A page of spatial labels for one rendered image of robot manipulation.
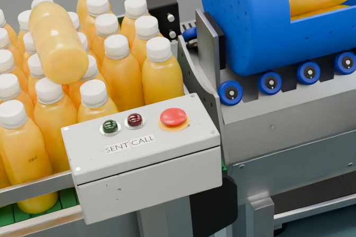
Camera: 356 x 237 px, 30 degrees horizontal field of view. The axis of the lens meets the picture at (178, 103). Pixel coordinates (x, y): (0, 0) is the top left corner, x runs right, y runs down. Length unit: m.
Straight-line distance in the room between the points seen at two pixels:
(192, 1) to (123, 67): 2.25
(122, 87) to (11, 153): 0.22
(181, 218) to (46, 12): 0.41
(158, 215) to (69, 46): 0.28
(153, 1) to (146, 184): 0.56
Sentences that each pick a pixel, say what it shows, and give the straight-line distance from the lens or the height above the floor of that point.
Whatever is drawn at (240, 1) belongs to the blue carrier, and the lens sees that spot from 1.09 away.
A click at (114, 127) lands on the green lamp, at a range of 0.90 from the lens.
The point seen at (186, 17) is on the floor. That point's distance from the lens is 3.20.
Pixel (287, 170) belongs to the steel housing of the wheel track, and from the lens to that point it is 1.37.
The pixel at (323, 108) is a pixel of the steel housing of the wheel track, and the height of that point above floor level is 0.89.
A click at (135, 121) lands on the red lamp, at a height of 1.11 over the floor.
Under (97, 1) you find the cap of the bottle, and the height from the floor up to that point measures 1.10.
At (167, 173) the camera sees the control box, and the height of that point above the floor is 1.05.
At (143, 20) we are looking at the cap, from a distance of 1.13.
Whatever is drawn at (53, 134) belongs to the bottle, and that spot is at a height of 1.02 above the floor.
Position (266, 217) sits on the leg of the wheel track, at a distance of 1.45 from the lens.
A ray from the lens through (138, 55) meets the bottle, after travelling 1.14.
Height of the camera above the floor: 1.69
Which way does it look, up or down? 39 degrees down
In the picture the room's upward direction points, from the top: 6 degrees counter-clockwise
